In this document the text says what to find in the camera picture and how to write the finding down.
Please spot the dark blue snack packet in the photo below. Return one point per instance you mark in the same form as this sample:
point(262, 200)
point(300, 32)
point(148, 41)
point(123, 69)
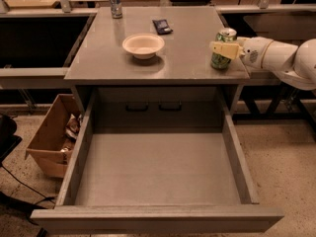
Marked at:
point(162, 27)

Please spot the crumpled wrappers in box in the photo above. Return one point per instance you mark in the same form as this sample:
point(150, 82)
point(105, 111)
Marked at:
point(71, 133)

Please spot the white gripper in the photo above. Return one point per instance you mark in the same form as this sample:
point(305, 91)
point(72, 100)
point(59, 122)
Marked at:
point(254, 53)

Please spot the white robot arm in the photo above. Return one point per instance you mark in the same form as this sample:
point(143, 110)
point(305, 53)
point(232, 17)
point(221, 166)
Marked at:
point(292, 64)

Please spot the open grey top drawer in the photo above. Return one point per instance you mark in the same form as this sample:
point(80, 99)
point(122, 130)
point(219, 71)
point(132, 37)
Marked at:
point(147, 164)

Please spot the green soda can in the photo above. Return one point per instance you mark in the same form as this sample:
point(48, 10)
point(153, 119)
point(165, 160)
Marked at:
point(222, 51)

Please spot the cardboard box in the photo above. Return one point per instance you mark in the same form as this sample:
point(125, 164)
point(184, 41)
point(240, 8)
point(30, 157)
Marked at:
point(50, 147)

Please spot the grey cabinet with top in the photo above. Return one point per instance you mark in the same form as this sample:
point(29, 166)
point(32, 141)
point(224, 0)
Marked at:
point(150, 71)

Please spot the white paper bowl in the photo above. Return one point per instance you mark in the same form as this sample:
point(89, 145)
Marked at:
point(143, 46)

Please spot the black object at left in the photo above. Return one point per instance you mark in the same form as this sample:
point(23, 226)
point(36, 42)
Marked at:
point(8, 139)

